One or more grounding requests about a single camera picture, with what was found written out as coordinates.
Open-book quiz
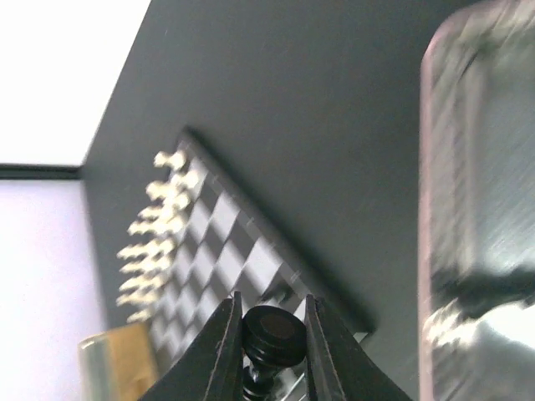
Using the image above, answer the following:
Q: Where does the white chess pawn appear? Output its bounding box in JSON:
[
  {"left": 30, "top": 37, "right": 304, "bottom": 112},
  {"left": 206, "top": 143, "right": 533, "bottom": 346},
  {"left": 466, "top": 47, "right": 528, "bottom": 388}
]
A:
[{"left": 177, "top": 170, "right": 200, "bottom": 191}]

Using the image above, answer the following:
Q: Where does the white chess rook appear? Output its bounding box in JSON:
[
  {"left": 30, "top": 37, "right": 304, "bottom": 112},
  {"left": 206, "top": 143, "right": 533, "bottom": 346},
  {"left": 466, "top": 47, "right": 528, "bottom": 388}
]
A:
[{"left": 153, "top": 151, "right": 187, "bottom": 170}]

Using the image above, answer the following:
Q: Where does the black and white chessboard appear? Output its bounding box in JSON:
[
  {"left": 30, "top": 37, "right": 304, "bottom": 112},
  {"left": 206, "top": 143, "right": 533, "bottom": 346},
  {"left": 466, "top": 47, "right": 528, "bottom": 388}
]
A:
[{"left": 149, "top": 128, "right": 374, "bottom": 375}]

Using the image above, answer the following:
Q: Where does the pink metal tin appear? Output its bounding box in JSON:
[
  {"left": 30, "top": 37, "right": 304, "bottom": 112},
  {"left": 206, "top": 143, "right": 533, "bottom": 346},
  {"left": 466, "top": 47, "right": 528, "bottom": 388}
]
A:
[{"left": 418, "top": 1, "right": 534, "bottom": 400}]

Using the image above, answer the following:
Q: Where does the black frame post left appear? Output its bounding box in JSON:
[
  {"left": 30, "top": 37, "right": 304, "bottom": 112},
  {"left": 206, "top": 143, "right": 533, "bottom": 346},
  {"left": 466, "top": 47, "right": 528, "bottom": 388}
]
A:
[{"left": 0, "top": 164, "right": 81, "bottom": 180}]

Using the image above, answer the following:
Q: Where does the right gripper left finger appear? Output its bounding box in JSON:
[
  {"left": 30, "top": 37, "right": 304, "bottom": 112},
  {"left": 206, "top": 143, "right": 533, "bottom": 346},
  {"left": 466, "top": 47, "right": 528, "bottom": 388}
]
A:
[{"left": 141, "top": 292, "right": 243, "bottom": 401}]

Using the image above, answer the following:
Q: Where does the white chess knight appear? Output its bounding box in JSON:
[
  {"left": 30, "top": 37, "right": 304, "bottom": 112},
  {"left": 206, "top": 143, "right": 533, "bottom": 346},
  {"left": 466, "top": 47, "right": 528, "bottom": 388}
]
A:
[{"left": 145, "top": 181, "right": 181, "bottom": 201}]

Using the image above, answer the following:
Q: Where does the yellow metal tin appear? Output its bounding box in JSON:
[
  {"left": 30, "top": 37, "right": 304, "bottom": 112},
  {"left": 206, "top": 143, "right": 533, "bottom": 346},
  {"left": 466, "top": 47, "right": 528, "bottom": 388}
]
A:
[{"left": 78, "top": 322, "right": 159, "bottom": 401}]

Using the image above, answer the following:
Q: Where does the black chess piece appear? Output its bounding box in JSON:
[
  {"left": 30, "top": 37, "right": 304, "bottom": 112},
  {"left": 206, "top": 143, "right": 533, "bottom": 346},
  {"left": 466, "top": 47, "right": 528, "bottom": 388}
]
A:
[{"left": 242, "top": 305, "right": 307, "bottom": 400}]

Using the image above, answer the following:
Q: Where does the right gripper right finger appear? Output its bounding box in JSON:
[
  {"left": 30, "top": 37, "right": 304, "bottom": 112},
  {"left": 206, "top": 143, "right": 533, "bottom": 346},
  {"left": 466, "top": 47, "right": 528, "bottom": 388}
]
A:
[{"left": 304, "top": 295, "right": 410, "bottom": 401}]

